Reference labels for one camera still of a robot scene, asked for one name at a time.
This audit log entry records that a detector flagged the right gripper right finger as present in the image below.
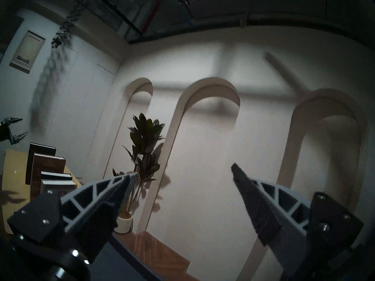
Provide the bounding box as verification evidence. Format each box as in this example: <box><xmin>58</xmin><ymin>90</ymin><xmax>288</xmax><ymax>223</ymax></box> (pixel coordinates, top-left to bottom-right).
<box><xmin>231</xmin><ymin>163</ymin><xmax>311</xmax><ymax>274</ymax></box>

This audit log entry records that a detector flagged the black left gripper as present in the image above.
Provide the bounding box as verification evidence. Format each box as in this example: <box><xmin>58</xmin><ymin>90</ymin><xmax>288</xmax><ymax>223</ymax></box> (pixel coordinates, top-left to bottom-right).
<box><xmin>0</xmin><ymin>116</ymin><xmax>28</xmax><ymax>145</ymax></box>

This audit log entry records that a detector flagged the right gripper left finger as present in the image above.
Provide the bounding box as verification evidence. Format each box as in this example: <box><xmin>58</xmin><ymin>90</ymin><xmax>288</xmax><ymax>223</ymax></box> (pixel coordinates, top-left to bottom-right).
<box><xmin>59</xmin><ymin>172</ymin><xmax>142</xmax><ymax>265</ymax></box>

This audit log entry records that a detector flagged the grey ianra book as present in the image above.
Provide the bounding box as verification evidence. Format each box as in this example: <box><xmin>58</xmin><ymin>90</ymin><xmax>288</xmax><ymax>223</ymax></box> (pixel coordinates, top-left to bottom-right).
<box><xmin>40</xmin><ymin>179</ymin><xmax>78</xmax><ymax>197</ymax></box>

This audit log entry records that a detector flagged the black metal shelf cart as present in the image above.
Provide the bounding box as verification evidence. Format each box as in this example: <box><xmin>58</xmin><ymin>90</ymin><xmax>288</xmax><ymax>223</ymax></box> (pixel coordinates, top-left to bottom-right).
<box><xmin>88</xmin><ymin>232</ymin><xmax>164</xmax><ymax>281</ymax></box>

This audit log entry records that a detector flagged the white plant pot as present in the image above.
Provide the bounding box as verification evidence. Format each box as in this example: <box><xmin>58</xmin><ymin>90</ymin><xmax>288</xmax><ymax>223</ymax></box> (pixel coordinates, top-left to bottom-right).
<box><xmin>114</xmin><ymin>212</ymin><xmax>134</xmax><ymax>234</ymax></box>

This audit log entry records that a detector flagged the black Crime and Punishment book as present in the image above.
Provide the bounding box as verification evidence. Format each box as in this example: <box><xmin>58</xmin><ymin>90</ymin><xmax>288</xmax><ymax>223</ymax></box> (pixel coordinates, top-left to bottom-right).
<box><xmin>25</xmin><ymin>142</ymin><xmax>57</xmax><ymax>186</ymax></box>

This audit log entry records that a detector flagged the brown Homes book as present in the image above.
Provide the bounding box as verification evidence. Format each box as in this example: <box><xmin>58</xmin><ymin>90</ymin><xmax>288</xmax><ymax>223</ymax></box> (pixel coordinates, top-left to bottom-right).
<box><xmin>30</xmin><ymin>153</ymin><xmax>66</xmax><ymax>202</ymax></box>

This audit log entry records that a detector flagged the black Century book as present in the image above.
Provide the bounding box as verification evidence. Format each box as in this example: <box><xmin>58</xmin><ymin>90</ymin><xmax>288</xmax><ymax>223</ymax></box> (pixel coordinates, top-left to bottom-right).
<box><xmin>40</xmin><ymin>171</ymin><xmax>73</xmax><ymax>186</ymax></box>

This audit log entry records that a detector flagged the tall green leafy plant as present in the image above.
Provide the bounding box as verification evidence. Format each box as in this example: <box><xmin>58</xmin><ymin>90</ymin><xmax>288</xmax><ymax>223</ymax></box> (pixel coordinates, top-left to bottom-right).
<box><xmin>113</xmin><ymin>113</ymin><xmax>166</xmax><ymax>213</ymax></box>

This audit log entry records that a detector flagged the black hanging scissor fixture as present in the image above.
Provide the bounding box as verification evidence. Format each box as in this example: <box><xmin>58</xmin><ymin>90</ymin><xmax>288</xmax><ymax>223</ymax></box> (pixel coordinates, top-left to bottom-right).
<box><xmin>50</xmin><ymin>0</ymin><xmax>94</xmax><ymax>48</ymax></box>

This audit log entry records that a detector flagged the framed wall picture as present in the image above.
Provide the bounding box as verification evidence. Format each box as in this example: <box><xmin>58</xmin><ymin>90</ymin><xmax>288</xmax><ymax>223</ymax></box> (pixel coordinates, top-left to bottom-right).
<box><xmin>9</xmin><ymin>30</ymin><xmax>46</xmax><ymax>74</ymax></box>

